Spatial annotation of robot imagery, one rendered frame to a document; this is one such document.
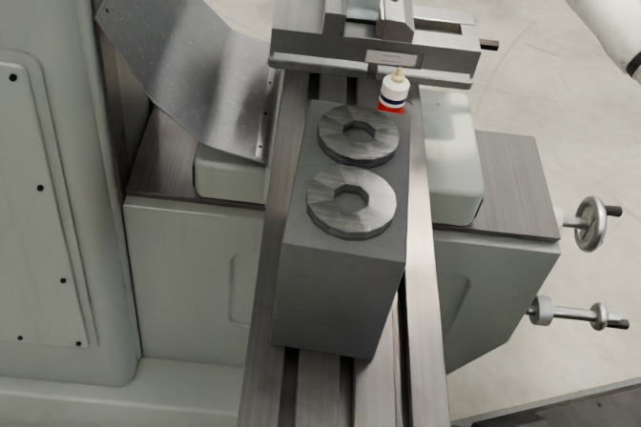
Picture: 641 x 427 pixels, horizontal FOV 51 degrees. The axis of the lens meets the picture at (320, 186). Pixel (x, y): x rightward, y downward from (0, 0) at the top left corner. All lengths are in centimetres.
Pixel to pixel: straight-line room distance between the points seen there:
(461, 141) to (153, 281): 65
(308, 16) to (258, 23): 183
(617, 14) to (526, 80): 207
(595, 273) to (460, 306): 99
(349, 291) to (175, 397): 96
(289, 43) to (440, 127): 33
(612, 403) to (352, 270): 77
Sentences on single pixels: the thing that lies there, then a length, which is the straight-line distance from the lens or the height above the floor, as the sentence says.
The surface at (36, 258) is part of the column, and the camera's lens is 130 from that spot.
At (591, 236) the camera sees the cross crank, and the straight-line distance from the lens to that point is 145.
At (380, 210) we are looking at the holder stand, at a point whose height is 115.
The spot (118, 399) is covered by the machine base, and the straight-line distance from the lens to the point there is 162.
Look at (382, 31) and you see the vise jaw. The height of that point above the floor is 104.
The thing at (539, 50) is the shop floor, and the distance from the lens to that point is 321.
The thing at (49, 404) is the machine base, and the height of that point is 18.
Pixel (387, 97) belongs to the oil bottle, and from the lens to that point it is 102.
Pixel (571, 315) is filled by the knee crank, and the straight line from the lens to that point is 147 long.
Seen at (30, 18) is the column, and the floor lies 112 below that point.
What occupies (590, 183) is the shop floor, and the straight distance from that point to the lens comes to 263.
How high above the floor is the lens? 164
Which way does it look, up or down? 46 degrees down
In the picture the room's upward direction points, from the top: 10 degrees clockwise
